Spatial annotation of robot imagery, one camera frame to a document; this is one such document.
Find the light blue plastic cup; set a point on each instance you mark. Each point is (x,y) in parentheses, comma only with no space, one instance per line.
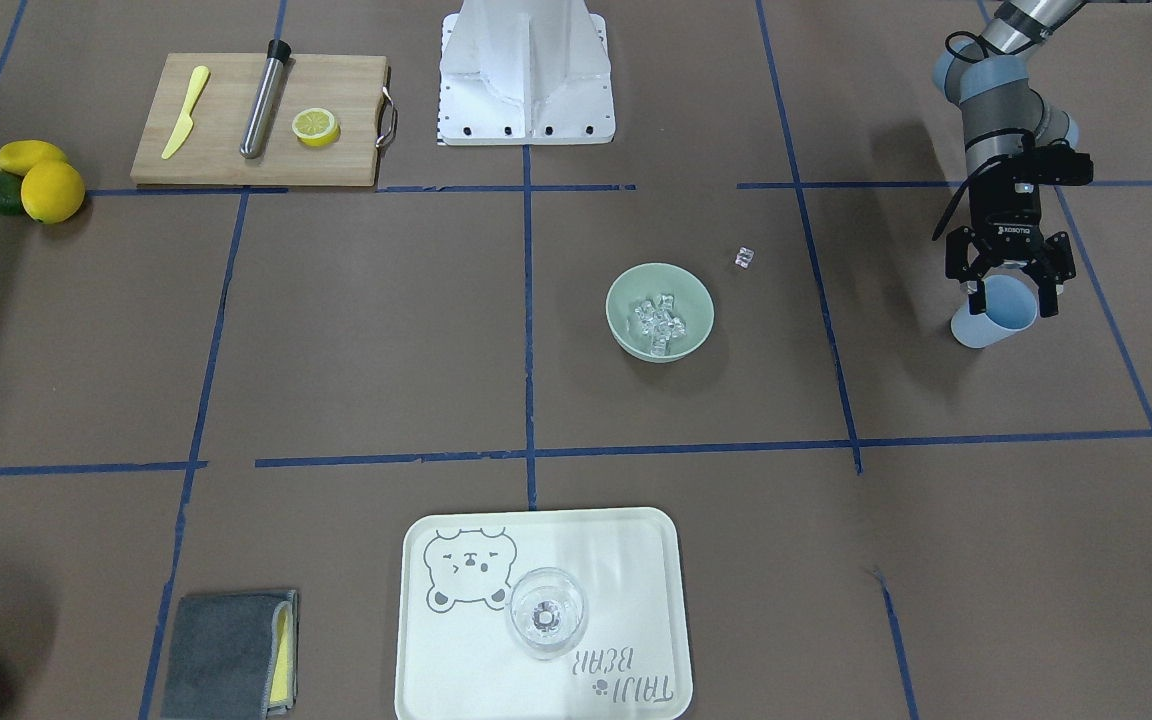
(1010,308)

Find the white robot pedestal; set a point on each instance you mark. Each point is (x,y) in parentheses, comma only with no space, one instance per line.
(516,73)

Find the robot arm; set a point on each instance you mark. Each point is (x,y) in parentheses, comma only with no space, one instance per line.
(1015,143)

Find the stray ice cube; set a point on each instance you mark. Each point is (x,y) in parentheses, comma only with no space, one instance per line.
(743,257)

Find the clear wine glass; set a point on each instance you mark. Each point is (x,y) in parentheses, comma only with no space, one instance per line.
(548,613)

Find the yellow plastic knife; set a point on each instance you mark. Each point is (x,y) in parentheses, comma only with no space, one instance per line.
(185,123)

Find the steel muddler black cap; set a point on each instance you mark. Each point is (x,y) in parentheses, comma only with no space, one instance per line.
(257,131)

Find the wooden cutting board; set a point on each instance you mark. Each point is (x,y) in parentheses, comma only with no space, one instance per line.
(349,86)

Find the white bear tray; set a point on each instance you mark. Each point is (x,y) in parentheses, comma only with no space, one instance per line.
(458,659)

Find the yellow lemon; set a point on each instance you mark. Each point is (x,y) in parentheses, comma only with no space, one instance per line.
(52,192)
(20,157)

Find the green ceramic bowl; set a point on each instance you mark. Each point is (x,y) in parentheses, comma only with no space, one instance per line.
(659,312)

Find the half lemon slice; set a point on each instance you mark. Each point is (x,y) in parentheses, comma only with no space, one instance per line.
(316,127)

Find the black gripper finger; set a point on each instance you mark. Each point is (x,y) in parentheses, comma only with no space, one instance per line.
(966,265)
(1051,265)

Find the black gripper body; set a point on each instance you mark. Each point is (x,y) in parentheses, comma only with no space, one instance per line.
(1013,208)

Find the grey folded cloth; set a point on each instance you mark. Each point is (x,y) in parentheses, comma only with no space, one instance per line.
(233,656)

